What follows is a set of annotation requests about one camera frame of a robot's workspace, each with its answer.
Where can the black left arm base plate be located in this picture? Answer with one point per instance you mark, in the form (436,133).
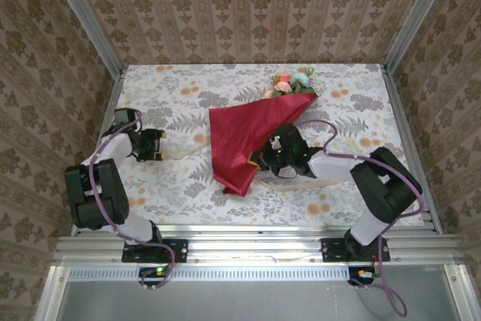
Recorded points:
(180,251)

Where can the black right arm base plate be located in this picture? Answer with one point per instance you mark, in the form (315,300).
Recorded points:
(330,253)

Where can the pink artificial rose stem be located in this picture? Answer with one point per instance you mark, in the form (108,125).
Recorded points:
(280,86)

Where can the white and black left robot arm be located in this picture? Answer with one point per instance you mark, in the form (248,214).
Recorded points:
(109,152)

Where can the floral fern print tablecloth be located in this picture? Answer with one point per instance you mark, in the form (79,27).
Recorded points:
(233,215)

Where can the grey metal shelf panel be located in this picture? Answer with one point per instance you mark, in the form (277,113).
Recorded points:
(244,302)

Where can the cream ribbon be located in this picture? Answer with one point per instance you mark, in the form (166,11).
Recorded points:
(285,187)

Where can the aluminium frame post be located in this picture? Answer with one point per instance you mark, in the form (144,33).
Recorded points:
(416,16)
(86,16)

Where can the red wrapping paper sheet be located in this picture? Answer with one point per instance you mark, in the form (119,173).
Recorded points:
(240,137)

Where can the aluminium front frame rail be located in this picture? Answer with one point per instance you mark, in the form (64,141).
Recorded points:
(255,247)

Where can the aluminium table side rail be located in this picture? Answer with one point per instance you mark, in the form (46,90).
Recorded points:
(115,89)
(398,110)

